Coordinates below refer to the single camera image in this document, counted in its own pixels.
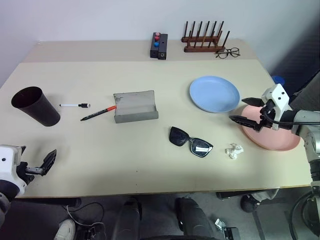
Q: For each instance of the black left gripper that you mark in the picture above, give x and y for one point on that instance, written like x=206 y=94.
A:
x=25 y=172

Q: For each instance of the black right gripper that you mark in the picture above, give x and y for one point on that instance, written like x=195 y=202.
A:
x=267 y=120

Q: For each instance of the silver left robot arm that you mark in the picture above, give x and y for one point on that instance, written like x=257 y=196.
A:
x=5 y=190

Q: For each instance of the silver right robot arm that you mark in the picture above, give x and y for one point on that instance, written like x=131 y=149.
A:
x=311 y=135

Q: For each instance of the pink plastic plate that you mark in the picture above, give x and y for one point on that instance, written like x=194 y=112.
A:
x=275 y=140

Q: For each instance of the blue plastic plate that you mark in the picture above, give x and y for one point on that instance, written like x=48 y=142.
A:
x=213 y=93

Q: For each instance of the crumpled white paper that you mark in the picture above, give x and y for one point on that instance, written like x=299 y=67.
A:
x=234 y=150

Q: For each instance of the blue round object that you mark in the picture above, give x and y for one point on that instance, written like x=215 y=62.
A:
x=278 y=80

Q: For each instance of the black plastic cup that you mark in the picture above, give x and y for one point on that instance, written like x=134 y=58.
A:
x=37 y=107

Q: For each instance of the white marker with black cap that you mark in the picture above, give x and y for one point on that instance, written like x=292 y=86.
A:
x=72 y=105

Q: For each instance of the person's grey trouser leg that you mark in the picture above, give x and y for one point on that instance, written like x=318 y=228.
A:
x=308 y=92

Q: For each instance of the black-framed eyeglasses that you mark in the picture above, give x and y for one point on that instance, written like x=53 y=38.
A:
x=228 y=53

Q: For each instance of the black pen with red end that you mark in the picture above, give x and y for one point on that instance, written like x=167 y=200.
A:
x=96 y=114

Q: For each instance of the black sunglasses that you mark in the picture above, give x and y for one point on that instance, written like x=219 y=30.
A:
x=178 y=136

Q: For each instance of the white shoe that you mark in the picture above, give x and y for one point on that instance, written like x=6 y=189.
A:
x=65 y=228

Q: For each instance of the brown wooden peg rack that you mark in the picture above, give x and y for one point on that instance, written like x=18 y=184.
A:
x=200 y=46

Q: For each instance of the black shoe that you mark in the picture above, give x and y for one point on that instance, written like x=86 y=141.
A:
x=248 y=203

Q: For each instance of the plain black box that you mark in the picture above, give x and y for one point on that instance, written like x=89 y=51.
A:
x=163 y=47

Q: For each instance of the grey open glasses case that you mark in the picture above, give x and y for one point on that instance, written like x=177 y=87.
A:
x=136 y=107

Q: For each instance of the dark rounded shape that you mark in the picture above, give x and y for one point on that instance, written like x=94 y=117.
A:
x=128 y=220
x=193 y=220

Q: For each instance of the black box with coloured buttons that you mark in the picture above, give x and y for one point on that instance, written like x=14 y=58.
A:
x=155 y=47

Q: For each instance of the metal bracket on floor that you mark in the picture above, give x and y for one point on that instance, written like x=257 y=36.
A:
x=226 y=228

